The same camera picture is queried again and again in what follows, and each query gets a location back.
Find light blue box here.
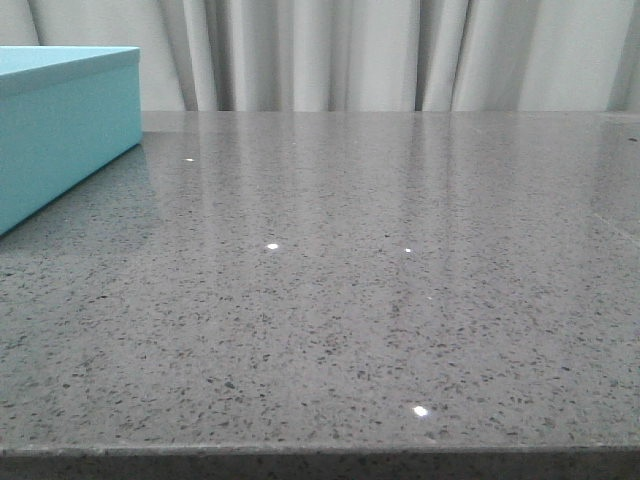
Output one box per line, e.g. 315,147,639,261
1,46,142,232

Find white pleated curtain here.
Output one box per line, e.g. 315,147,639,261
1,1,639,112

